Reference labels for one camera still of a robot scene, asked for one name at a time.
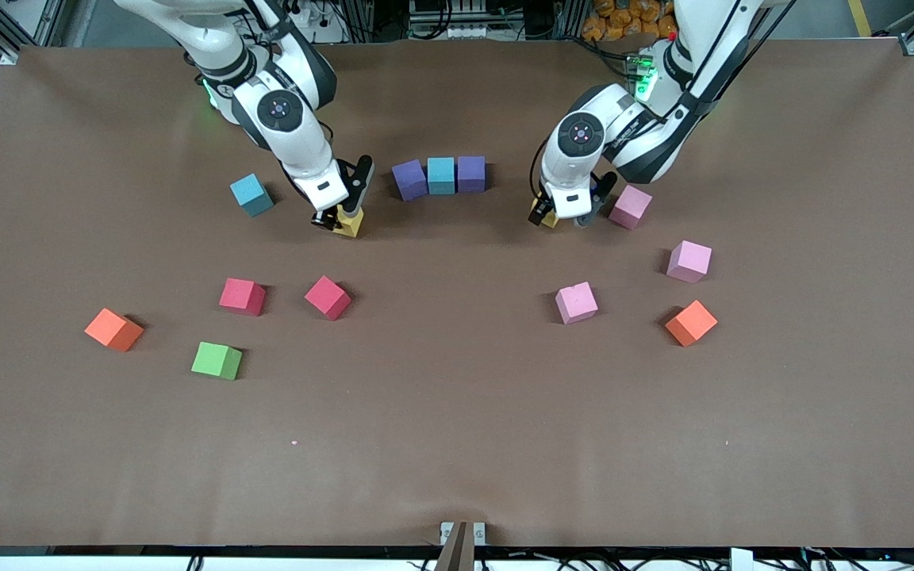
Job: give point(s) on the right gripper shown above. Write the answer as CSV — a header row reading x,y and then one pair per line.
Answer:
x,y
325,219

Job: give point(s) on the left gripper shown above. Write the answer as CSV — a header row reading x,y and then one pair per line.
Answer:
x,y
541,210

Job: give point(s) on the yellow foam cube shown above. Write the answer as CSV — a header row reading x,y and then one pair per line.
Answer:
x,y
550,220
351,224

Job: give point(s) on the purple foam cube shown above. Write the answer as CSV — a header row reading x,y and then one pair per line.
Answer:
x,y
409,178
471,173

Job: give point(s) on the red foam cube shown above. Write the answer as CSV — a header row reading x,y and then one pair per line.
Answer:
x,y
240,293
327,295

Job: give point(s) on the notched pink foam cube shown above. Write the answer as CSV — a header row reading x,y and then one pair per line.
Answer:
x,y
576,301

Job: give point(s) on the blue foam cube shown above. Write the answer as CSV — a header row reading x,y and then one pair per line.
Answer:
x,y
441,174
249,190

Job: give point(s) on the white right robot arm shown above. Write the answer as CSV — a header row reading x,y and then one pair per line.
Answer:
x,y
290,143

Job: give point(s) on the dusky pink foam cube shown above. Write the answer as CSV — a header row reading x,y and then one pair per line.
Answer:
x,y
630,206

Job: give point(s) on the light pink foam cube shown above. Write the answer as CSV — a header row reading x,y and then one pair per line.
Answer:
x,y
689,258

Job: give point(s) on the orange foam cube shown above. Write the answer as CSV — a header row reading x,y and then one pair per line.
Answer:
x,y
691,320
112,327

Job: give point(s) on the white power strip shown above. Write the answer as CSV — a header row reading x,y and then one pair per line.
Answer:
x,y
318,33

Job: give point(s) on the bag of orange items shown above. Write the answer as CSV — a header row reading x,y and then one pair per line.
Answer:
x,y
624,20

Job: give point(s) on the white electrical box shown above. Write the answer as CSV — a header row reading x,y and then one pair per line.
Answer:
x,y
469,30

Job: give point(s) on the green foam cube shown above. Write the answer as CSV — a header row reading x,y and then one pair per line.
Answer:
x,y
214,358

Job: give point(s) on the table cover sheet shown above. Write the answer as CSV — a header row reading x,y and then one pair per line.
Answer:
x,y
457,444

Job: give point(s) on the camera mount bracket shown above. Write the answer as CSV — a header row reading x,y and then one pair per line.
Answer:
x,y
457,555

